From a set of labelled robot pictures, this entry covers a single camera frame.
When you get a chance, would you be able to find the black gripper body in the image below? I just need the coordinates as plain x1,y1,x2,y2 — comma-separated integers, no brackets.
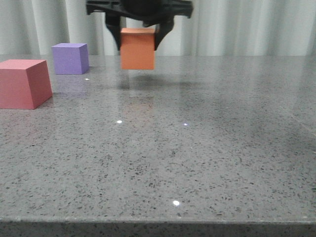
86,0,193,27

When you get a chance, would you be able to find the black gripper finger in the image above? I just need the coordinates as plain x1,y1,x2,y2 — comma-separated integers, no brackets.
155,18,174,50
105,14,121,51

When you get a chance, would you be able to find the orange foam cube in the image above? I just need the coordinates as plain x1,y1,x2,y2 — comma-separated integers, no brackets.
120,28,155,70

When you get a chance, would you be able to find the purple foam cube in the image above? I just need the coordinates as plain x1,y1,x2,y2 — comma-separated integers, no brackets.
51,43,89,75

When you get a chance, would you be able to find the white pleated curtain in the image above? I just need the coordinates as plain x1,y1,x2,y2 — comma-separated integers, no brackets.
0,0,316,56

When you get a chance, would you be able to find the pink foam cube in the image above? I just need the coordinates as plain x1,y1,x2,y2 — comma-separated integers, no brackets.
0,59,52,109

